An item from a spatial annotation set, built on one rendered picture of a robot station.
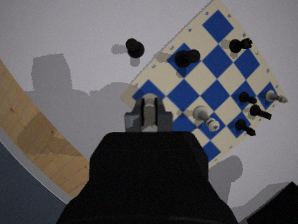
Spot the white chess piece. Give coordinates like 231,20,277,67
265,90,288,103
142,93,157,120
193,106,220,132

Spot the blue and cream chessboard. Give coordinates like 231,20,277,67
119,0,285,169

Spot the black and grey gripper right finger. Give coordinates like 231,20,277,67
155,97,173,132

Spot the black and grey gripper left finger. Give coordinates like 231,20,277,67
124,98,145,132

